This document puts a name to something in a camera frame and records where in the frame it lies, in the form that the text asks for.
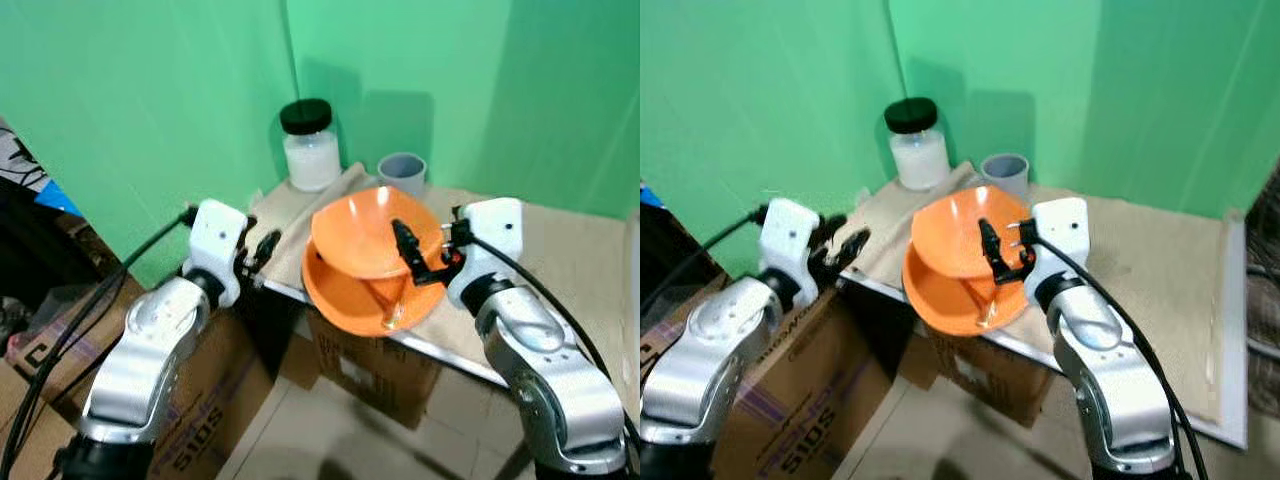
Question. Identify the orange plastic bowl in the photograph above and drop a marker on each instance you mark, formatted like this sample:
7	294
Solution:
360	230
950	230

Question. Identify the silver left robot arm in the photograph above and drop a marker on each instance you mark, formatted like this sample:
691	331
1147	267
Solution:
150	360
700	360

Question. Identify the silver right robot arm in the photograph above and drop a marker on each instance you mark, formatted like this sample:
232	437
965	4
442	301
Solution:
1110	370
545	370

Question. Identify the gold metal utensil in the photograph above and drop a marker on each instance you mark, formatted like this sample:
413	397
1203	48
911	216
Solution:
990	318
392	318

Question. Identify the grey cup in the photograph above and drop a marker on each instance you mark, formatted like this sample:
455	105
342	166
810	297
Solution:
402	175
1005	176

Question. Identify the orange plastic plate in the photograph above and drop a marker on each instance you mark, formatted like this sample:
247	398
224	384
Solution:
340	305
938	305

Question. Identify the white jar with black lid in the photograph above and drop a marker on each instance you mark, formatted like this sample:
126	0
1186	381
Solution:
920	158
312	160

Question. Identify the beige table cloth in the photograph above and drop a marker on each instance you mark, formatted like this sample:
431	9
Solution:
1150	300
560	260

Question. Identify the cardboard box with white label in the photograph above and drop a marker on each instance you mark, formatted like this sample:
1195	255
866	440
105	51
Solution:
380	375
960	360

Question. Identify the cardboard box with purple print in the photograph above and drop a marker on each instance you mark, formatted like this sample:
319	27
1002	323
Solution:
215	400
820	390

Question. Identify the cardboard box with black print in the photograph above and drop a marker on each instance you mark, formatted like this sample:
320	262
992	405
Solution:
668	325
30	350

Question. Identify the blue object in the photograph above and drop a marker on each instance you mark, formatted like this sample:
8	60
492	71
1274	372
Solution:
650	196
58	198

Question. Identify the dark cluttered object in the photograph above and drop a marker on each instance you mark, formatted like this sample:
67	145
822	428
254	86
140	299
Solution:
1264	280

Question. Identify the black and white fabric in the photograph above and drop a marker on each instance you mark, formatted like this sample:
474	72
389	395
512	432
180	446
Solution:
20	160

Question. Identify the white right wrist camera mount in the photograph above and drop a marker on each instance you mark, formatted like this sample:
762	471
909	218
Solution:
1062	235
492	240

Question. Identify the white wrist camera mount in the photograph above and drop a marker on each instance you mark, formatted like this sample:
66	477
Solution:
492	240
1062	235
790	235
215	240

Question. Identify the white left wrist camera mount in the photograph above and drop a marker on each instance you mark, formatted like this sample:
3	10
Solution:
215	240
790	235

